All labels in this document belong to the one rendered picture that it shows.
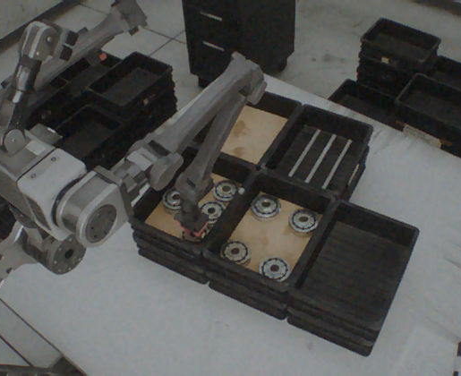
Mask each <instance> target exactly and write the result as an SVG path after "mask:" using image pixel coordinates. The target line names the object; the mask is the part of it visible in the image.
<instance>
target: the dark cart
mask: <svg viewBox="0 0 461 376"><path fill-rule="evenodd" d="M182 4H183V10H184V13H183V17H184V29H185V36H186V42H187V49H188V56H189V70H190V73H191V74H194V75H196V76H198V78H197V79H199V81H198V84H199V86H200V87H202V88H205V87H208V86H209V83H210V82H213V81H215V80H216V79H217V78H218V77H220V76H221V75H222V74H223V73H224V71H225V69H226V68H227V67H228V66H229V63H230V56H231V55H232V54H233V53H234V52H235V51H237V52H239V53H240V54H241V55H243V56H245V57H246V59H247V60H251V61H253V62H254V63H256V64H258V65H259V66H260V68H261V69H262V71H263V72H264V73H265V74H267V75H269V74H270V73H271V72H272V71H274V70H275V69H276V68H277V69H278V70H280V71H284V70H285V68H286V64H287V58H288V57H289V56H290V55H291V54H293V52H294V51H295V5H296V0H182Z"/></svg>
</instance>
